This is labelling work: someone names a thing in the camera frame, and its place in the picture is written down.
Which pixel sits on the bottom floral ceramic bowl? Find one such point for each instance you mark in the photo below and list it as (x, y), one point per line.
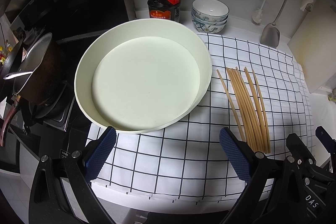
(208, 28)

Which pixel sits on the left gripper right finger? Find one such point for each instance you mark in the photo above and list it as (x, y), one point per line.
(239, 153)

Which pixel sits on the steel pot with handle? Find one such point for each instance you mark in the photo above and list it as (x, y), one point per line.
(37, 74)

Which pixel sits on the white cutting board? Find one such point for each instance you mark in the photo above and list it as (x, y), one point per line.
(313, 47)

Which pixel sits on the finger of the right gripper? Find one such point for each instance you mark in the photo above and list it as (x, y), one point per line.
(299, 151)
(323, 136)

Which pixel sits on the metal spatula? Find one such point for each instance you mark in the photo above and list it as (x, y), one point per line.
(271, 34)

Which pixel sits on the top floral ceramic bowl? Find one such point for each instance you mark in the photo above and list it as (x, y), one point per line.
(210, 10)

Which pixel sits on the large white round tray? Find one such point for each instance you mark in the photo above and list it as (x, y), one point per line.
(142, 76)

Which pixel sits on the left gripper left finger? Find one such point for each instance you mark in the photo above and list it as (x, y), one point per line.
(97, 152)

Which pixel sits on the middle floral ceramic bowl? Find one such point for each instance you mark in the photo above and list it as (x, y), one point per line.
(210, 22)

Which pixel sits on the checkered white table cloth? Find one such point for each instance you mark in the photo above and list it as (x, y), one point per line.
(185, 161)

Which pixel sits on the floral ceramic bowl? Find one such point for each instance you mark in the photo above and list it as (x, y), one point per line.
(210, 22)
(208, 28)
(210, 10)

